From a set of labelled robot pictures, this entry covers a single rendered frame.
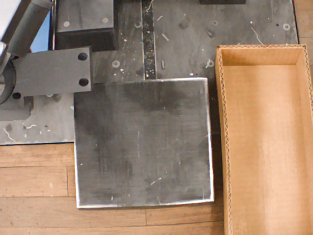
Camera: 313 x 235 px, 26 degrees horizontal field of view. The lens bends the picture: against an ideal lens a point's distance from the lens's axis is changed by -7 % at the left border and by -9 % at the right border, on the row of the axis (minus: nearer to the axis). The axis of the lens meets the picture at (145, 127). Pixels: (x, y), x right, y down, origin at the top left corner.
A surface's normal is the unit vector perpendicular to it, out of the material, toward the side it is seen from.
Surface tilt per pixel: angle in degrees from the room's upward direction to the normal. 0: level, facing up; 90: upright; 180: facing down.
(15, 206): 0
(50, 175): 0
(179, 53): 0
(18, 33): 51
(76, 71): 24
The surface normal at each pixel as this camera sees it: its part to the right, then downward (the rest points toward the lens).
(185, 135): -0.04, -0.25
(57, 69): 0.00, 0.15
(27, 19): 0.50, 0.39
